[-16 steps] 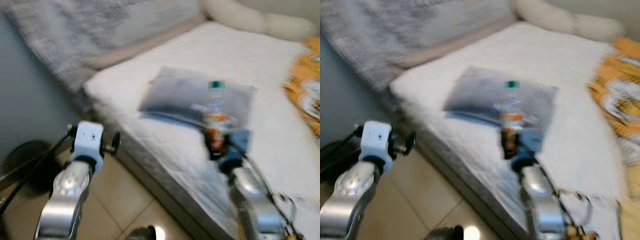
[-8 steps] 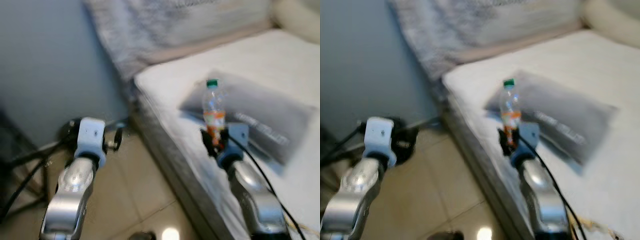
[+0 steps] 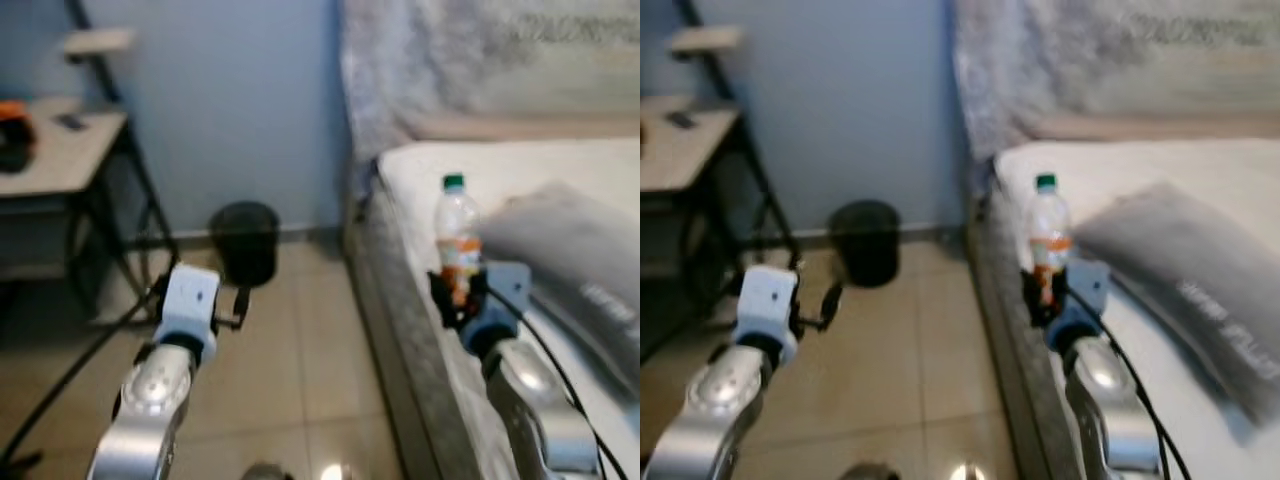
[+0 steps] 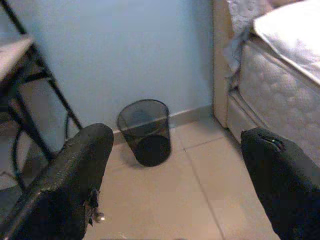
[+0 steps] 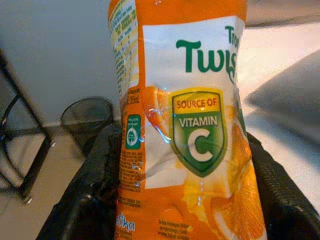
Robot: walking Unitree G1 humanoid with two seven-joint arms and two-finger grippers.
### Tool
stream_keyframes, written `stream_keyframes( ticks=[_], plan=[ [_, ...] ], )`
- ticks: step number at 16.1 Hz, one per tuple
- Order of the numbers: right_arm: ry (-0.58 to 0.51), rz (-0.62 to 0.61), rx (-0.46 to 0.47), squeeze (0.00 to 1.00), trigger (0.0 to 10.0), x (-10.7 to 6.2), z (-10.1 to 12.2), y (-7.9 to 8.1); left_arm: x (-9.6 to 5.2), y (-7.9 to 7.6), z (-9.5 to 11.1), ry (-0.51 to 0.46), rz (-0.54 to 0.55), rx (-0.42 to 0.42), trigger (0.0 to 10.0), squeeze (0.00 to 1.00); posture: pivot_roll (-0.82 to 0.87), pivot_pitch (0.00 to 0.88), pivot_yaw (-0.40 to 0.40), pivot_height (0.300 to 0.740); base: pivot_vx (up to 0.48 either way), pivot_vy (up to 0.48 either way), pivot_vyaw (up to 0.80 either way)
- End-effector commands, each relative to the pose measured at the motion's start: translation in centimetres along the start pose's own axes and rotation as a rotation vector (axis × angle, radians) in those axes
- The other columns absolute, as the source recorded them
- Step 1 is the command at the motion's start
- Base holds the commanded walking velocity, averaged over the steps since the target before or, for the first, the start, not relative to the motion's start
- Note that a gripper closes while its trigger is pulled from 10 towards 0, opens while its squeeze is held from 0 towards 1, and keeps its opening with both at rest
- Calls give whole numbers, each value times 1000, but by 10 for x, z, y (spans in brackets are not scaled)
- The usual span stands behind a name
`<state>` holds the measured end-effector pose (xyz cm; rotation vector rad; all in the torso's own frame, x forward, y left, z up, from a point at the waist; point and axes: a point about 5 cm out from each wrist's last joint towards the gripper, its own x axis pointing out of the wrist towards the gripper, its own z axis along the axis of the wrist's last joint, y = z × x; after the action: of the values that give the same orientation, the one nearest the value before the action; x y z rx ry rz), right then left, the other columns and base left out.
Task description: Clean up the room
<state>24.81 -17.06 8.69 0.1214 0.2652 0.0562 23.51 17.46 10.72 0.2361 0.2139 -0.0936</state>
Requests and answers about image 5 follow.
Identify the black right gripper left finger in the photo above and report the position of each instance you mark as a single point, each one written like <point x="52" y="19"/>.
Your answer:
<point x="85" y="195"/>

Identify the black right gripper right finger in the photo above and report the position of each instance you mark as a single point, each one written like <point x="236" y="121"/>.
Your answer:
<point x="282" y="195"/>

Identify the orange juice bottle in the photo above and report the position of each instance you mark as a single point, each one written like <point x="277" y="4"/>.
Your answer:
<point x="185" y="120"/>

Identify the black mesh waste bin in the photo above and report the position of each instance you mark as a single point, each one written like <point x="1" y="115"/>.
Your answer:
<point x="86" y="120"/>

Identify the black metal frame table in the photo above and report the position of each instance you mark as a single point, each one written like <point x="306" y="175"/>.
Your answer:
<point x="22" y="130"/>

